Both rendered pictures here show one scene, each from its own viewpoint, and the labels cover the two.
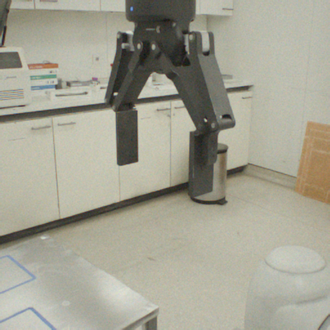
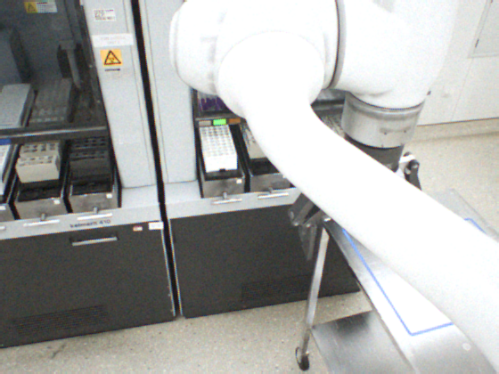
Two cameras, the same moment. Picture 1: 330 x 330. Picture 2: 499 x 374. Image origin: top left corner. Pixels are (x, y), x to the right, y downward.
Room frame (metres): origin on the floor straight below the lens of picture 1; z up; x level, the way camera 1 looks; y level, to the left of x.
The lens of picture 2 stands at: (0.55, -0.50, 1.71)
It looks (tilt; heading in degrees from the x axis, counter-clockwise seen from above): 40 degrees down; 117
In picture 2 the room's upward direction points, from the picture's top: 1 degrees clockwise
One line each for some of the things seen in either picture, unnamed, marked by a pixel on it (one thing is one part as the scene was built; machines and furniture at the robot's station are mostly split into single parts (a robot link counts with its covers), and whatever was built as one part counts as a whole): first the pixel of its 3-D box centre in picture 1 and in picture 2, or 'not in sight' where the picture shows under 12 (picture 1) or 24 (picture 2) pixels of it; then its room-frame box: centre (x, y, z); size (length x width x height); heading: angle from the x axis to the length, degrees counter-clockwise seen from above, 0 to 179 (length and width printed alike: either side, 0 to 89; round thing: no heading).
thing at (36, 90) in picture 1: (37, 89); not in sight; (3.14, 0.93, 0.94); 0.23 x 0.13 x 0.07; 134
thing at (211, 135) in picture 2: not in sight; (215, 139); (-0.14, 0.59, 0.83); 0.30 x 0.10 x 0.06; 129
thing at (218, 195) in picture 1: (209, 172); not in sight; (3.29, -0.40, 0.23); 0.38 x 0.31 x 0.46; 39
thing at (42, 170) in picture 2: not in sight; (38, 171); (-0.51, 0.17, 0.85); 0.12 x 0.02 x 0.06; 40
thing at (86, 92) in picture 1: (69, 94); not in sight; (2.95, 0.65, 0.93); 0.30 x 0.10 x 0.06; 121
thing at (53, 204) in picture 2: not in sight; (53, 146); (-0.66, 0.35, 0.78); 0.73 x 0.14 x 0.09; 129
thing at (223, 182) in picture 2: not in sight; (210, 131); (-0.23, 0.70, 0.78); 0.73 x 0.14 x 0.09; 129
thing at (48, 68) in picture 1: (40, 67); not in sight; (3.16, 0.89, 1.10); 0.24 x 0.13 x 0.10; 128
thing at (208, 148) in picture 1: (215, 141); (298, 226); (0.40, -0.05, 1.25); 0.03 x 0.01 x 0.05; 39
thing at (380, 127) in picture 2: not in sight; (380, 112); (0.47, 0.00, 1.43); 0.09 x 0.09 x 0.06
